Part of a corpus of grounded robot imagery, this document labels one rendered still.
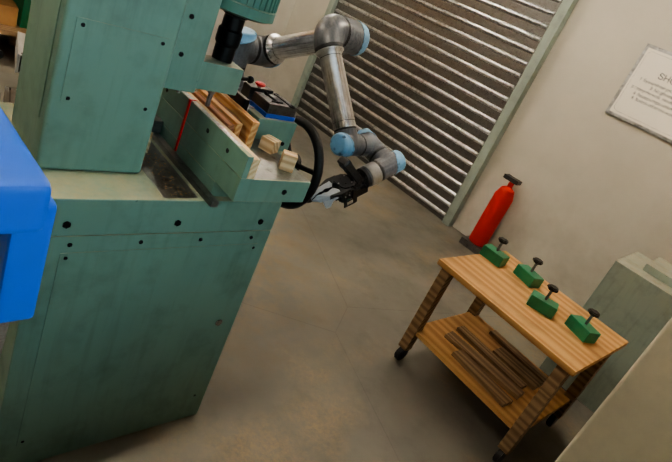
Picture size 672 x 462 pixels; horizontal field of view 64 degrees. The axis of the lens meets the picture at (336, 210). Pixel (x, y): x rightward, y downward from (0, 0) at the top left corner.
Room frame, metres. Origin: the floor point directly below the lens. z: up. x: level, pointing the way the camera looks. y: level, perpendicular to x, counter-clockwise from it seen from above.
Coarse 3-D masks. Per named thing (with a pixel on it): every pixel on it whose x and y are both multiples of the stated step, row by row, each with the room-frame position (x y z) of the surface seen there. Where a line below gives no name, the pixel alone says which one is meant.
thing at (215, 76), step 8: (208, 56) 1.30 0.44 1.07; (208, 64) 1.24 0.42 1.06; (216, 64) 1.26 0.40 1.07; (224, 64) 1.29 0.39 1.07; (232, 64) 1.32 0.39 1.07; (200, 72) 1.23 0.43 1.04; (208, 72) 1.25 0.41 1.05; (216, 72) 1.26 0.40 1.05; (224, 72) 1.28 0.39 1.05; (232, 72) 1.30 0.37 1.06; (240, 72) 1.31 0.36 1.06; (200, 80) 1.24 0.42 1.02; (208, 80) 1.25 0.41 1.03; (216, 80) 1.27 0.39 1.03; (224, 80) 1.29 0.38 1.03; (232, 80) 1.30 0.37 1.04; (240, 80) 1.32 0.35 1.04; (200, 88) 1.24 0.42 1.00; (208, 88) 1.26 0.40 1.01; (216, 88) 1.27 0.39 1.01; (224, 88) 1.29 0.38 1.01; (232, 88) 1.31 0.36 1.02
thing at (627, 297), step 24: (624, 264) 2.49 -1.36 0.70; (648, 264) 2.53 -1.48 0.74; (600, 288) 2.49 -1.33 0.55; (624, 288) 2.44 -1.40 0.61; (648, 288) 2.39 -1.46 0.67; (600, 312) 2.45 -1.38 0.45; (624, 312) 2.40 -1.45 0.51; (648, 312) 2.36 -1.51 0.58; (624, 336) 2.37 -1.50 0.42; (648, 336) 2.32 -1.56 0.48; (552, 360) 2.48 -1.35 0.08; (624, 360) 2.33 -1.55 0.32; (600, 384) 2.34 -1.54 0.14
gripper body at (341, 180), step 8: (360, 168) 1.68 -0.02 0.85; (336, 176) 1.63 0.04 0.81; (344, 176) 1.64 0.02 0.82; (368, 176) 1.66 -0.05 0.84; (336, 184) 1.61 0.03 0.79; (344, 184) 1.60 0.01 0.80; (352, 184) 1.60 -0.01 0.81; (360, 184) 1.66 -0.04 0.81; (368, 184) 1.66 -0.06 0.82; (352, 192) 1.62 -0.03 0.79; (360, 192) 1.67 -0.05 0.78; (336, 200) 1.63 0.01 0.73; (344, 200) 1.62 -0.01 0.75
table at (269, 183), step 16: (160, 112) 1.36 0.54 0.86; (176, 112) 1.31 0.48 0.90; (176, 128) 1.29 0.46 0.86; (192, 128) 1.25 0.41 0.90; (192, 144) 1.23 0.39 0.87; (256, 144) 1.33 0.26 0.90; (208, 160) 1.18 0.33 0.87; (272, 160) 1.27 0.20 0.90; (224, 176) 1.12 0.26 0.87; (256, 176) 1.13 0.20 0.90; (272, 176) 1.17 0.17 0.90; (288, 176) 1.22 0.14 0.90; (240, 192) 1.09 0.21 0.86; (256, 192) 1.13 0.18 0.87; (272, 192) 1.16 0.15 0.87; (288, 192) 1.20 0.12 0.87; (304, 192) 1.24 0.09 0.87
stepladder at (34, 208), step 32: (0, 128) 0.38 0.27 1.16; (0, 160) 0.34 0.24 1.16; (32, 160) 0.36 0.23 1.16; (0, 192) 0.31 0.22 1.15; (32, 192) 0.33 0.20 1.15; (0, 224) 0.31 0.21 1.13; (32, 224) 0.33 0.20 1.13; (0, 256) 0.34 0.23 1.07; (32, 256) 0.35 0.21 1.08; (0, 288) 0.34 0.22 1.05; (32, 288) 0.36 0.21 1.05; (0, 320) 0.34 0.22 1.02; (0, 352) 0.40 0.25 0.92
